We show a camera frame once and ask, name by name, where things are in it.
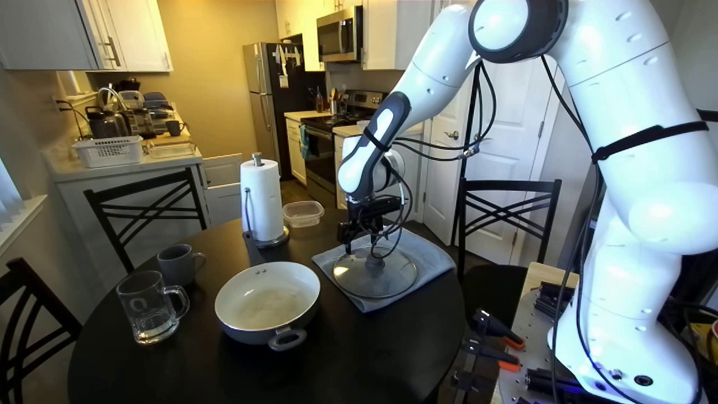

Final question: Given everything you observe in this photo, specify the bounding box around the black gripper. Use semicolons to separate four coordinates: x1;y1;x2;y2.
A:
347;192;409;261

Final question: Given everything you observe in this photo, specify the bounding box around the glass lid with black knob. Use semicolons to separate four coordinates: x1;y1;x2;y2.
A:
329;244;421;303

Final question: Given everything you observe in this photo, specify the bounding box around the blue towel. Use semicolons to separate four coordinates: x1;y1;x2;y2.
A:
309;222;457;315

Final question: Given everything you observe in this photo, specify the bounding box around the white paper towel roll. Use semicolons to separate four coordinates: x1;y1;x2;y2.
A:
237;156;286;243

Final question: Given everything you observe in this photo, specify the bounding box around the metal paper towel holder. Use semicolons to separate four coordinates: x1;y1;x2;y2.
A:
243;151;292;250

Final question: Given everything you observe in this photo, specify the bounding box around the clear plastic food container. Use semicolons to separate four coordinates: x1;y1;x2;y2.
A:
281;197;328;231

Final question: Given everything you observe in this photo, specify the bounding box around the white panel door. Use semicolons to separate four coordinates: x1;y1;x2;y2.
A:
461;57;595;266
414;80;480;244

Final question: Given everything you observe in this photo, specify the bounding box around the black kitchen stove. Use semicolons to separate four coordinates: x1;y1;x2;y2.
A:
300;88;388;202

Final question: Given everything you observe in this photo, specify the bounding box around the thin black pole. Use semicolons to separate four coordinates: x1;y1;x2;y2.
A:
457;70;483;183

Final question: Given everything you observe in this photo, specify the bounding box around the black cross-back chair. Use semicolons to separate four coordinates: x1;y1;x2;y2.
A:
450;177;563;324
0;256;84;404
82;165;210;277

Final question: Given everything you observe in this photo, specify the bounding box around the grey pan with white interior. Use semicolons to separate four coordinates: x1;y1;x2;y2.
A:
210;259;325;354

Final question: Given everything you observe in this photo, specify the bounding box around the black orange-tipped clamp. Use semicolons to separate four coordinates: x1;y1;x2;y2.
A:
464;337;523;374
468;306;526;354

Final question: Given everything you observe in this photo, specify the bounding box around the dark refrigerator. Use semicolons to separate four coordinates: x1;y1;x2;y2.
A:
239;32;309;183

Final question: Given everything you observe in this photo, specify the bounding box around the robot mounting table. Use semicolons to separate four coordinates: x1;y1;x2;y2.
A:
489;261;588;404

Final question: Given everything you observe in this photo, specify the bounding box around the small black box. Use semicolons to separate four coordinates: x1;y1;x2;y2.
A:
532;278;577;320

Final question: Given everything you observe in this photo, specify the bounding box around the grey ceramic mug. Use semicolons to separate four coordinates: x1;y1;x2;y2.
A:
155;243;209;291

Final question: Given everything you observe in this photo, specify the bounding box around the stainless microwave oven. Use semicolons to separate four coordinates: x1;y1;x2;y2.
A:
313;5;367;64

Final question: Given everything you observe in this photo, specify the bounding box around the clear glass mug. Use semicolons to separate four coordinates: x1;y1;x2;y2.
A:
115;266;192;348

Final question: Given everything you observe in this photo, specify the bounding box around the clear plastic storage bin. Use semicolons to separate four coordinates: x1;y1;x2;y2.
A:
71;134;146;169

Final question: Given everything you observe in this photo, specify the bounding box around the black coffee maker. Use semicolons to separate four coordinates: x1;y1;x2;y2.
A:
82;105;130;142

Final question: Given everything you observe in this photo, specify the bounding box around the white kitchen counter unit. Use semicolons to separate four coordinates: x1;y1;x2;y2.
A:
42;142;246;289

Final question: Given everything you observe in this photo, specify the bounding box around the white upper kitchen cabinet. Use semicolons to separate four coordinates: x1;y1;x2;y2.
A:
0;0;174;76

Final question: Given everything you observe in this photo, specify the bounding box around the glass kettle with black handle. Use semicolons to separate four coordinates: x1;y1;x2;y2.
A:
93;82;147;116

